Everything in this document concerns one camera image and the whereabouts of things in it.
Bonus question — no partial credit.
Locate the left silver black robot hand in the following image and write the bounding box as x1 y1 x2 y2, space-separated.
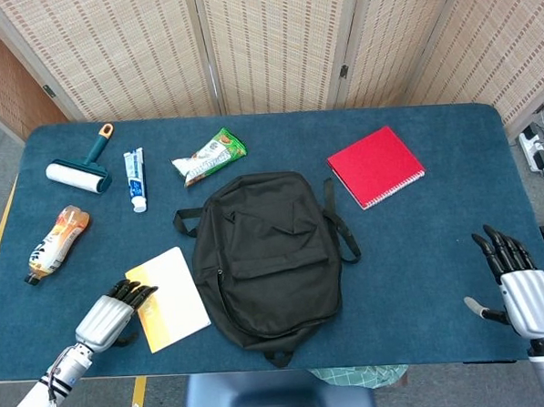
71 278 163 356

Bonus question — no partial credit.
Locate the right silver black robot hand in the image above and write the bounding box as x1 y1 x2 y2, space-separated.
459 220 544 344

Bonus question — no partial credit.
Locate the white book with yellow stripe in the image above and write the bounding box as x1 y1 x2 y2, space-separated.
123 244 214 356

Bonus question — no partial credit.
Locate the black fabric backpack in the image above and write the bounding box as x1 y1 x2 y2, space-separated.
170 168 368 373

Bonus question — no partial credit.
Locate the orange drink bottle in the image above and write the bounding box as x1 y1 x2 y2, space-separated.
19 204 95 287

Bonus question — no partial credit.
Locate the blue tablecloth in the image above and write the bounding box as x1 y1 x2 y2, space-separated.
0 98 544 388

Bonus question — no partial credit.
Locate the white blue toothpaste tube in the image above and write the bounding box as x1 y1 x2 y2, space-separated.
122 147 149 215

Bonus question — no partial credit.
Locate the white power strip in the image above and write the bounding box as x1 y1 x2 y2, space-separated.
517 123 544 174

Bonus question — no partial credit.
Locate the green checked cloth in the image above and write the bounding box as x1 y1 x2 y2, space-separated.
307 363 409 393

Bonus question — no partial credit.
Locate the blue chair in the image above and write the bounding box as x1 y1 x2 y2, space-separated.
180 365 378 407

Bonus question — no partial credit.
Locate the green white snack bag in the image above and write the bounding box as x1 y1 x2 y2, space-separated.
169 126 249 188

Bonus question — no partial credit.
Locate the red spiral notebook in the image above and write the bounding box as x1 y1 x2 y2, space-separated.
324 124 428 212

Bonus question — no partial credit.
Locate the woven folding screen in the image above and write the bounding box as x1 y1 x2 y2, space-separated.
0 0 544 155

